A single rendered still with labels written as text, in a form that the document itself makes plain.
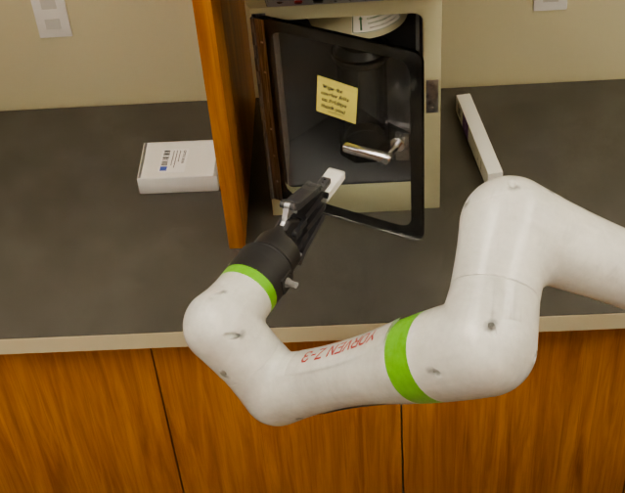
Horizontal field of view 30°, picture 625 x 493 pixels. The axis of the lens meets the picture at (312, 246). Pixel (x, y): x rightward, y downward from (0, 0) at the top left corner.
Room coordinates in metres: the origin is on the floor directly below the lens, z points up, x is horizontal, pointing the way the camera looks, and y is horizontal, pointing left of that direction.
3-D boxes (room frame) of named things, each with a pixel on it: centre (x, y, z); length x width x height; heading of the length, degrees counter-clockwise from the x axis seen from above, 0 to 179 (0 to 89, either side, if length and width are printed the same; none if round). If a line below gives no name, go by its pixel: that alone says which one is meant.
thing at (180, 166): (1.88, 0.25, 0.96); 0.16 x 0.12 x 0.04; 86
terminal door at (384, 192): (1.64, -0.07, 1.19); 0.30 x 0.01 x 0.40; 59
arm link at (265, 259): (1.29, 0.08, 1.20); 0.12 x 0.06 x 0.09; 60
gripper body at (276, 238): (1.36, 0.05, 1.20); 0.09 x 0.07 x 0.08; 150
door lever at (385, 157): (1.58, -0.12, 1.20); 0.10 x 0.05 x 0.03; 59
